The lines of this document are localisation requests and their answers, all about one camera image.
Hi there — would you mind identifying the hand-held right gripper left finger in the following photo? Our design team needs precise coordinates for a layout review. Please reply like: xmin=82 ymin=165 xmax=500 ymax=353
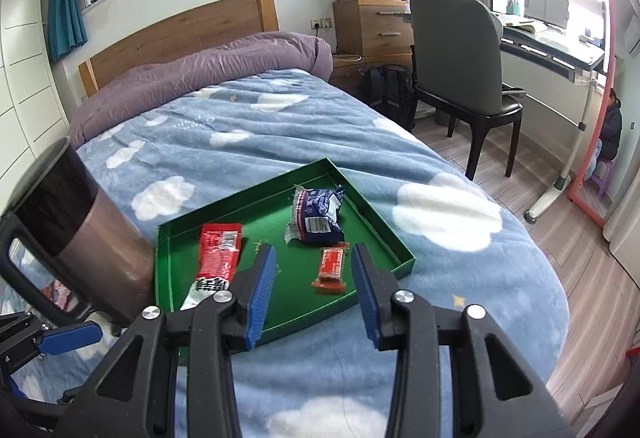
xmin=47 ymin=243 xmax=278 ymax=438

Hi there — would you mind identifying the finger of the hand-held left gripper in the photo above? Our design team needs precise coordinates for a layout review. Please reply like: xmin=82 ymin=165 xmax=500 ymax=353
xmin=37 ymin=322 xmax=105 ymax=357
xmin=0 ymin=310 xmax=49 ymax=344

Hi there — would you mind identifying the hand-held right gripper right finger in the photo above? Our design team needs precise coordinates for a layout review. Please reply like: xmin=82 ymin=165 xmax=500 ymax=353
xmin=350 ymin=242 xmax=576 ymax=438

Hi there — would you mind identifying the pink cartoon packet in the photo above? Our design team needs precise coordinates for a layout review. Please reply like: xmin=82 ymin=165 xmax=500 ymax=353
xmin=40 ymin=279 xmax=71 ymax=310

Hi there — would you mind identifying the small red candy bar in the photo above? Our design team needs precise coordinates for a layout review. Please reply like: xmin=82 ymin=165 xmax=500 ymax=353
xmin=311 ymin=242 xmax=351 ymax=294

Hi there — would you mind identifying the red sausage packet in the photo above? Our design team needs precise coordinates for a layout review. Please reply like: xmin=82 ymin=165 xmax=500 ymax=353
xmin=180 ymin=223 xmax=245 ymax=312

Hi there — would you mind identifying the green tray box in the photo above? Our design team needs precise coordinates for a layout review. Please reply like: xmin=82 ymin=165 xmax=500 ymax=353
xmin=154 ymin=157 xmax=416 ymax=364

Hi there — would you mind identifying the blue snack packet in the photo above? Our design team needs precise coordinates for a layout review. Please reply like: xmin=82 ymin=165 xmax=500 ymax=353
xmin=285 ymin=185 xmax=347 ymax=248

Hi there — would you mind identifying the brown black insulated jug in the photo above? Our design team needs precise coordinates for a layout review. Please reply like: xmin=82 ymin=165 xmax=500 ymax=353
xmin=0 ymin=137 xmax=161 ymax=327

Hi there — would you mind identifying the black backpack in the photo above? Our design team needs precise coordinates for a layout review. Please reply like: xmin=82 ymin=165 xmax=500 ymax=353
xmin=357 ymin=64 xmax=416 ymax=132

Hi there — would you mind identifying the wooden nightstand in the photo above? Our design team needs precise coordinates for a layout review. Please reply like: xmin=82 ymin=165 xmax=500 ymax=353
xmin=329 ymin=53 xmax=371 ymax=94

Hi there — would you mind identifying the purple pillow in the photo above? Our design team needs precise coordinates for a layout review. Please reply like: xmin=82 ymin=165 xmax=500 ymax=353
xmin=67 ymin=31 xmax=335 ymax=149

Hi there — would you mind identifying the white wardrobe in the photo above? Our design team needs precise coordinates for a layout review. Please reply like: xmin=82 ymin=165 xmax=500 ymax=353
xmin=0 ymin=0 xmax=71 ymax=180

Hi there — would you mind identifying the grey black chair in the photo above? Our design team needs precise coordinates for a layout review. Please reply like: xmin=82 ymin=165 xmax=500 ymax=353
xmin=408 ymin=0 xmax=527 ymax=182

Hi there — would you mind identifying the purple stool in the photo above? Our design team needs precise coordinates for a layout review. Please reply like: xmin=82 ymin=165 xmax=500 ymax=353
xmin=592 ymin=158 xmax=614 ymax=197

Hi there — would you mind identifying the wooden dresser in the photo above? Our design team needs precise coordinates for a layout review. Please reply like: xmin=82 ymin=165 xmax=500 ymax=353
xmin=332 ymin=0 xmax=416 ymax=58

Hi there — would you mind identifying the wooden headboard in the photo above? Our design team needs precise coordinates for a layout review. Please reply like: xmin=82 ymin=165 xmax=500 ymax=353
xmin=78 ymin=0 xmax=280 ymax=98

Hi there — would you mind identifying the white desk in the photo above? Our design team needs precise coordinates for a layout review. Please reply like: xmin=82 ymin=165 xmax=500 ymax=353
xmin=492 ymin=12 xmax=609 ymax=224

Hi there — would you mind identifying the pink-framed mirror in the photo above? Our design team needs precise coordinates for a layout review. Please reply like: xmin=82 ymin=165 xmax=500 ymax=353
xmin=569 ymin=0 xmax=618 ymax=222

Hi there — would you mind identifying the teal curtain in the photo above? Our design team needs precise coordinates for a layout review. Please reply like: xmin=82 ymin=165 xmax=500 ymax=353
xmin=47 ymin=0 xmax=89 ymax=64

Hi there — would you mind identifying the grey monitor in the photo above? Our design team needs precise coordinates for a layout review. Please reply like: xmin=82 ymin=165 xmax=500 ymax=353
xmin=522 ymin=0 xmax=571 ymax=27

